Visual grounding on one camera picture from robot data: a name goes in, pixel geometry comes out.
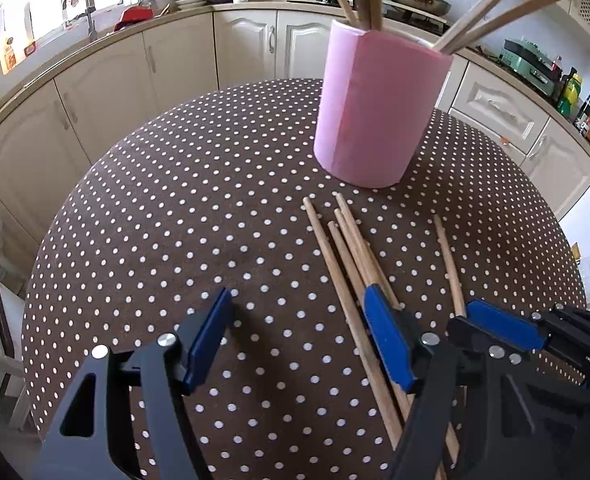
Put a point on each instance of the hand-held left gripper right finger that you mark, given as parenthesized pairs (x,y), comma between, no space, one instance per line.
(387,340)

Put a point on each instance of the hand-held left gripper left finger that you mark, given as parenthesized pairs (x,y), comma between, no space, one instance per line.
(207,340)

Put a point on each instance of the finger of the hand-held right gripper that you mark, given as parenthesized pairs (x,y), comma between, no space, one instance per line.
(467,332)
(510,327)

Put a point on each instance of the pink cylindrical cup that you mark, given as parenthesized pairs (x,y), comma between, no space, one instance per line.
(375,110)

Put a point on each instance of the brown polka dot tablecloth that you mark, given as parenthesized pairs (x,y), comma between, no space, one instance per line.
(175,210)

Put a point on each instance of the metal storage cart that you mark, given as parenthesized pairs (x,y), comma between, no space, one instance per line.
(0,360)

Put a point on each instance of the dark sauce bottle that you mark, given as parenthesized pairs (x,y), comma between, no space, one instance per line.
(585,112)

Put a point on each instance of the green plastic bottle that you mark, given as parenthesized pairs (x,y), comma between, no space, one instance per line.
(571,92)

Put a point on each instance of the dark soda bottle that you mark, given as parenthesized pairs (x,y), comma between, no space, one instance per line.
(556,77)

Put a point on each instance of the green electric multi cooker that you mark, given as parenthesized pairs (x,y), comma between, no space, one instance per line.
(530,67)

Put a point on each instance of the chrome faucet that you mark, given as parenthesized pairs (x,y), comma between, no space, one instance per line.
(91,20)

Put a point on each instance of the small red jar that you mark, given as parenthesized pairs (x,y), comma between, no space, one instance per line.
(30,48)

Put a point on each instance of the beige kitchen countertop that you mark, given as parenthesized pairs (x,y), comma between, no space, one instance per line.
(270,2)

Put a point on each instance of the orange bottle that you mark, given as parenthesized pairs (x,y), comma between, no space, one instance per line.
(10,55)

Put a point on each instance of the black gas cooktop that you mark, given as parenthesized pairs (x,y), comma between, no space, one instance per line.
(305,0)

